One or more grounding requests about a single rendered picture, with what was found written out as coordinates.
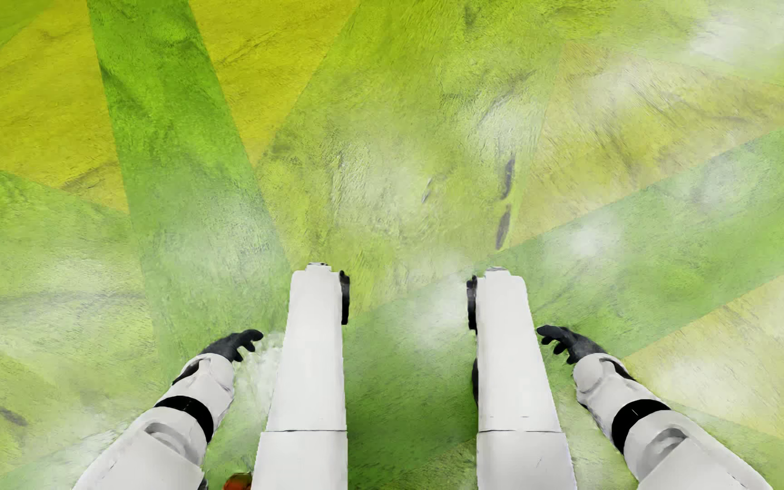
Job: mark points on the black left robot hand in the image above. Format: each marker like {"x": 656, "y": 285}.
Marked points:
{"x": 232, "y": 344}

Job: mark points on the small red orange object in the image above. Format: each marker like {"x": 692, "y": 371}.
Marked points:
{"x": 237, "y": 482}

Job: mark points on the white left robot leg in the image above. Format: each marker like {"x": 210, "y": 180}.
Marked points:
{"x": 307, "y": 381}

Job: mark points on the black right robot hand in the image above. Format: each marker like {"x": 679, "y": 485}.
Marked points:
{"x": 572, "y": 342}

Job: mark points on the white right robot leg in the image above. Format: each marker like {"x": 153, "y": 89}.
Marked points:
{"x": 514, "y": 381}

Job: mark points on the white robot leg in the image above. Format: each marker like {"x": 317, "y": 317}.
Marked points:
{"x": 514, "y": 381}
{"x": 307, "y": 381}

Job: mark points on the green yellow patterned rug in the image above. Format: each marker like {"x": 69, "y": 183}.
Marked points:
{"x": 392, "y": 170}

